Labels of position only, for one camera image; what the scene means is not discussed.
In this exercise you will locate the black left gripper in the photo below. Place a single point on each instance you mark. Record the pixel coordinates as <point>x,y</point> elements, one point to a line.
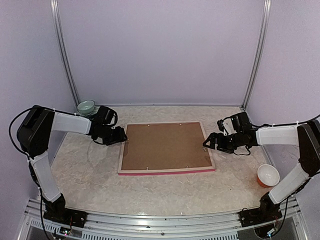
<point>120,137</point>

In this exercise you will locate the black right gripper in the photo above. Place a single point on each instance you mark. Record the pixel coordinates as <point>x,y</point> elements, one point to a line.
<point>214,136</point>

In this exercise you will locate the wooden picture frame pink edge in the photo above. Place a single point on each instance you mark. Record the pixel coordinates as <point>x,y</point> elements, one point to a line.
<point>165,170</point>

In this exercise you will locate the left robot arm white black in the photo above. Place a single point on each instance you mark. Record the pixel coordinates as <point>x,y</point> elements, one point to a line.
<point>34,135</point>

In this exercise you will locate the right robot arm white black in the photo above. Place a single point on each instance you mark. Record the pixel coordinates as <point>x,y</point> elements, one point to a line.
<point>300,140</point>

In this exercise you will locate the green ceramic bowl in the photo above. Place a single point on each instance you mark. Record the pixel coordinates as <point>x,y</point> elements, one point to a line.
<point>86,107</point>

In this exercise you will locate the orange white bowl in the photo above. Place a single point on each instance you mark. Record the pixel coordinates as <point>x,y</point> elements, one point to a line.
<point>267,176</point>

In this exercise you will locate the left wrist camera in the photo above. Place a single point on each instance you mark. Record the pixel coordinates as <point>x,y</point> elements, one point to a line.
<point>106,116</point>

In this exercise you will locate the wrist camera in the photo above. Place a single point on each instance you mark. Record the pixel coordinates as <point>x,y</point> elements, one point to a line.
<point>106,116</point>
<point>241,122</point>

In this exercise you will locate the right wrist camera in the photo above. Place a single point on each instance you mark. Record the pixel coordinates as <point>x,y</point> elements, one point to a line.
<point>241,122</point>

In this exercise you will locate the aluminium front rail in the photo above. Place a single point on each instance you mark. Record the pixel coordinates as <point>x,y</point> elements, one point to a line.
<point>113,226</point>

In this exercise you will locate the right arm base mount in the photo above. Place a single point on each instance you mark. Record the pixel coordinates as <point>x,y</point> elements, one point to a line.
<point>266,212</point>

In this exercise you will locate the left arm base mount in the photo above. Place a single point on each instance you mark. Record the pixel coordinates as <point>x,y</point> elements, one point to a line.
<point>57,212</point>

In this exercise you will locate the right aluminium corner post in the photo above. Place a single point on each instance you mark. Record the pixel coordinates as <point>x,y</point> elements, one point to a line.
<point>258,53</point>

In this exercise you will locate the aluminium corner post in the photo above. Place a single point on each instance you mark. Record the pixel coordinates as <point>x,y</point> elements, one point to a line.
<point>258,53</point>
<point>63,51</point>

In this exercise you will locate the left aluminium corner post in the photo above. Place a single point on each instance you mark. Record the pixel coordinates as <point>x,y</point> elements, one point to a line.
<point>63,51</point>

